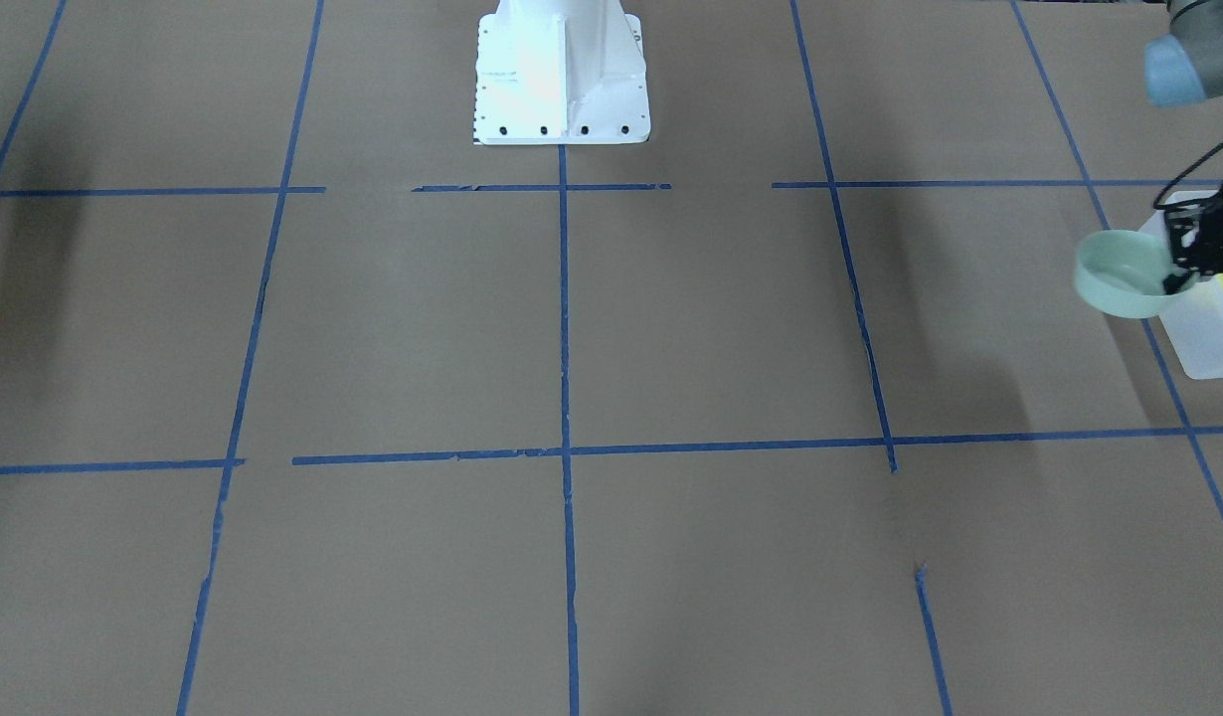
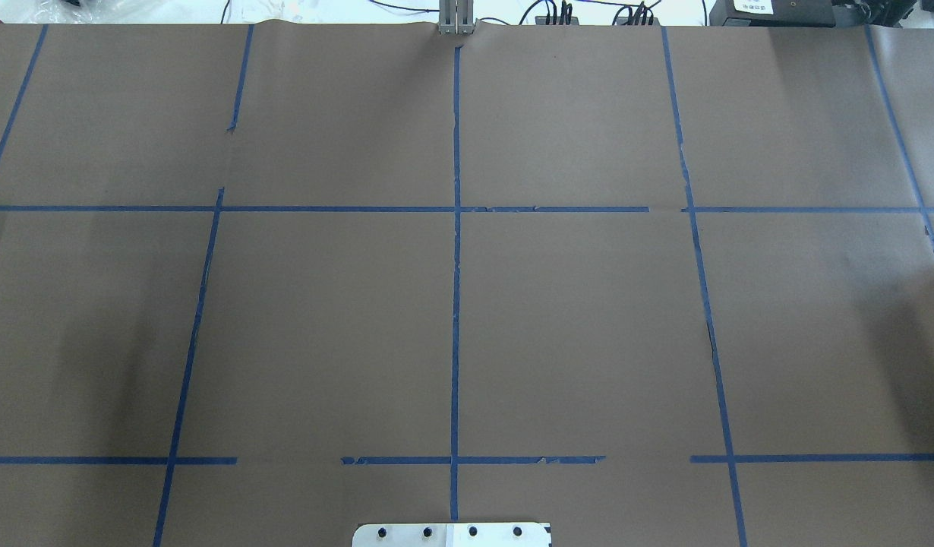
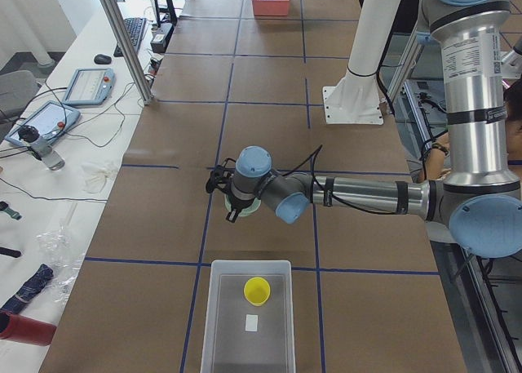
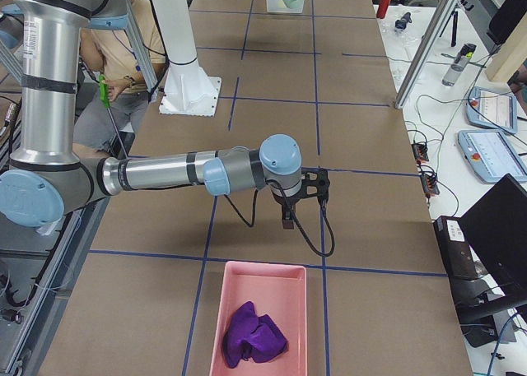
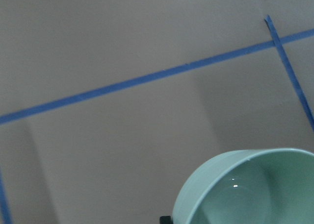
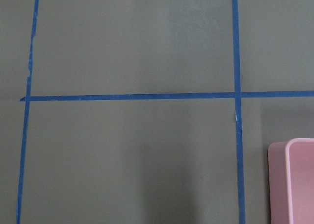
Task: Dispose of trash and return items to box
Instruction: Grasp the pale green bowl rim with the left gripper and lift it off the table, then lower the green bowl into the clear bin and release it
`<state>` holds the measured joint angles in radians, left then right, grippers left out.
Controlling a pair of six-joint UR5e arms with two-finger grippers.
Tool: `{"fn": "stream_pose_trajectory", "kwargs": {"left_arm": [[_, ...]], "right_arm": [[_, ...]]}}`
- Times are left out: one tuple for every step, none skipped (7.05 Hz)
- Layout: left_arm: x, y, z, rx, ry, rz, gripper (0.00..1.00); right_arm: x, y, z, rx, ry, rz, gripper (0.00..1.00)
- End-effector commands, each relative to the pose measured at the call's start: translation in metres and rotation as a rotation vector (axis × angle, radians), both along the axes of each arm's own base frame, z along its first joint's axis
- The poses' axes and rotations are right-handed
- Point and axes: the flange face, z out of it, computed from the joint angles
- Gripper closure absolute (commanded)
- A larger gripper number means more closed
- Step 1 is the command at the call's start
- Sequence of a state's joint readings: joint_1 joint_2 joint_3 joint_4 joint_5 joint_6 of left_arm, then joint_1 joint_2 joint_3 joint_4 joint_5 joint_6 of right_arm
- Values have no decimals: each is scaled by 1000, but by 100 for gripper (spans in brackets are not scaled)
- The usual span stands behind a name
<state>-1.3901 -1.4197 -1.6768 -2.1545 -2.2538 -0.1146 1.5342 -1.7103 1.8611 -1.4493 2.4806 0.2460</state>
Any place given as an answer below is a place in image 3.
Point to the person's forearm with watch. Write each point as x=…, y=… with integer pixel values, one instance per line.
x=436, y=166

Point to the red cylindrical bottle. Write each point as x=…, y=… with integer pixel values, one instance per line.
x=26, y=330

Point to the far teach pendant tablet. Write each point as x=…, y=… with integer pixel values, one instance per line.
x=89, y=87

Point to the black keyboard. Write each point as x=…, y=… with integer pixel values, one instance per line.
x=135, y=28

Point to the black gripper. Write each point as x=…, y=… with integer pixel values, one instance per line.
x=237, y=205

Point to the black computer mouse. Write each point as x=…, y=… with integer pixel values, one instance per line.
x=102, y=59

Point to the light green bowl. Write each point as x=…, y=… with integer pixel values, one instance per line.
x=245, y=212

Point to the translucent plastic storage box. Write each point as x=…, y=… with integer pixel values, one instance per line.
x=227, y=347

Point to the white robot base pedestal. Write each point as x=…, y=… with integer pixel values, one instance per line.
x=355, y=99

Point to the aluminium frame post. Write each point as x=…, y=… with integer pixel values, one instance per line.
x=116, y=22

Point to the crumpled clear plastic wrap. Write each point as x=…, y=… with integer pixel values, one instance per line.
x=64, y=259

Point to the clear water bottle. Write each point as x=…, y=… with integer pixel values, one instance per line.
x=41, y=147

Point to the yellow plastic cup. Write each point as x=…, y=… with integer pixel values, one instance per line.
x=257, y=291

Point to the teach pendant tablet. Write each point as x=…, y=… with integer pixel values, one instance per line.
x=51, y=120
x=89, y=87

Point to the near teach pendant tablet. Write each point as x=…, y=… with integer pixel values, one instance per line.
x=51, y=120

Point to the white label in box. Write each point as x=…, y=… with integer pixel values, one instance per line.
x=251, y=323

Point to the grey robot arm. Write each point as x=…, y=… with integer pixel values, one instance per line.
x=464, y=184

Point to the pink plastic bin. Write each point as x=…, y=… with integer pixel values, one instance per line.
x=270, y=7

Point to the folded blue umbrella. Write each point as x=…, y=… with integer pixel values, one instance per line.
x=29, y=290

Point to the small black box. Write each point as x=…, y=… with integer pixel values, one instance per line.
x=161, y=38

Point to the green wrist watch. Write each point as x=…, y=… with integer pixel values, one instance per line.
x=5, y=208

